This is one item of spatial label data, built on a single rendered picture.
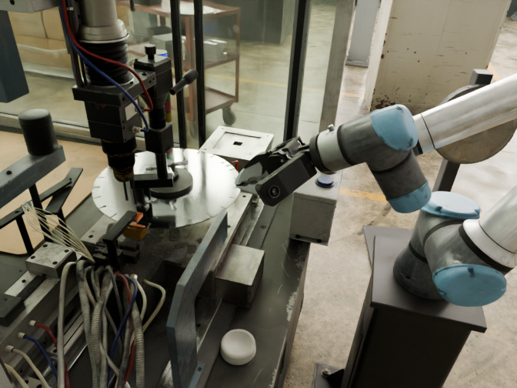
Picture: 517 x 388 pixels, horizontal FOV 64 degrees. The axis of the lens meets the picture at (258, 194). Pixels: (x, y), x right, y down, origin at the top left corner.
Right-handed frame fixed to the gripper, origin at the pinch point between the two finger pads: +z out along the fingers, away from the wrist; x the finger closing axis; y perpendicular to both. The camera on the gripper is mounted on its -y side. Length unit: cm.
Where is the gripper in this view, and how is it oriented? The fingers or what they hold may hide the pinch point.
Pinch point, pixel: (238, 185)
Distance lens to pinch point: 85.1
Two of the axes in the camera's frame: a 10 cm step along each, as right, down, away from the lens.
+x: -4.6, -8.5, -2.6
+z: -7.7, 2.3, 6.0
